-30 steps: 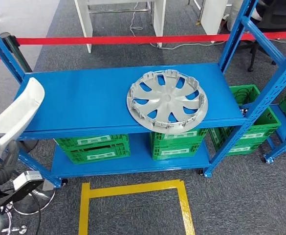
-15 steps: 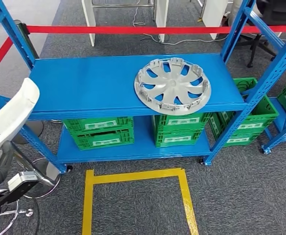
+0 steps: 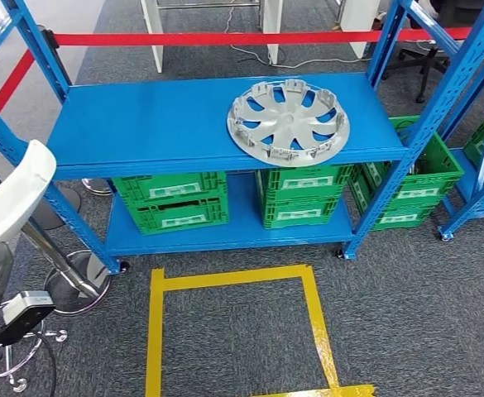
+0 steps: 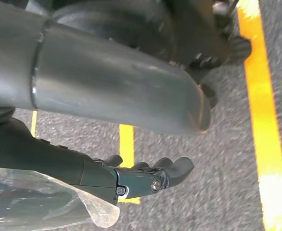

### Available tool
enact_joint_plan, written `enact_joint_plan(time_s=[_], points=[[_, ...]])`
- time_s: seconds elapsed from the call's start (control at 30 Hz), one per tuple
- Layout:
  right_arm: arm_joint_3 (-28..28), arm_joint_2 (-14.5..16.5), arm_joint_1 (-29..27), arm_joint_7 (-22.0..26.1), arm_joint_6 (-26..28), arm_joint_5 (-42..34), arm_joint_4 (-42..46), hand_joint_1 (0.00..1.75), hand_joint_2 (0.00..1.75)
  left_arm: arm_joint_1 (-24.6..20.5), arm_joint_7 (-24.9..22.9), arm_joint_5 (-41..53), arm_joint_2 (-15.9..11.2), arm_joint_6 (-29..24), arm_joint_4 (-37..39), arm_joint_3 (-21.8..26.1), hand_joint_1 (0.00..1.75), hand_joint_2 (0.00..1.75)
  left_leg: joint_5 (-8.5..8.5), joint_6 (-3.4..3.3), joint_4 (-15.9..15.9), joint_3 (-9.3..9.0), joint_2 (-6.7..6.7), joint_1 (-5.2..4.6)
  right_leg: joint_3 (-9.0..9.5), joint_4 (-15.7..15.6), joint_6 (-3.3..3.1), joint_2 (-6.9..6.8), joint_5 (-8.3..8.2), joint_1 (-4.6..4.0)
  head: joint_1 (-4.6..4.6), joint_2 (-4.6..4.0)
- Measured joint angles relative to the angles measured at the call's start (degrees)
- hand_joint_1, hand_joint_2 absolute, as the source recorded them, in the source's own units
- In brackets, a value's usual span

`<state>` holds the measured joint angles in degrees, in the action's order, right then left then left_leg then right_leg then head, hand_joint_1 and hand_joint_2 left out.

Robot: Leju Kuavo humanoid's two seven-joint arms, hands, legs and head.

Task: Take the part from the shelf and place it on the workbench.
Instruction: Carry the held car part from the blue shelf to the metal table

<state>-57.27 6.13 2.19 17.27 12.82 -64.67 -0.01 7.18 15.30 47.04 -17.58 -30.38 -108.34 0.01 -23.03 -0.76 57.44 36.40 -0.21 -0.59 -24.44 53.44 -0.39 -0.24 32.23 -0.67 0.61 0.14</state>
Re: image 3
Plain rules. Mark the blue metal shelf rack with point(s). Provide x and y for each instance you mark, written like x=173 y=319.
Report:
x=457 y=224
x=163 y=126

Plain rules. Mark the silver wheel hubcap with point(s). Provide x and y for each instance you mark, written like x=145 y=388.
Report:
x=287 y=123

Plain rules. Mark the yellow tape square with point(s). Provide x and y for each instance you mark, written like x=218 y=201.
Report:
x=155 y=329

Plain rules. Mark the white desk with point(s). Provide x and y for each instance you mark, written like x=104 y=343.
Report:
x=359 y=22
x=157 y=38

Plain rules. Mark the white curved plastic part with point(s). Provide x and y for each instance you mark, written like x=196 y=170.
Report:
x=14 y=197

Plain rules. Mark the black round stool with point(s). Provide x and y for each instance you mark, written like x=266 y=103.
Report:
x=61 y=335

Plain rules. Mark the black office chair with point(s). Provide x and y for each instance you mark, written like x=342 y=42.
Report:
x=421 y=77

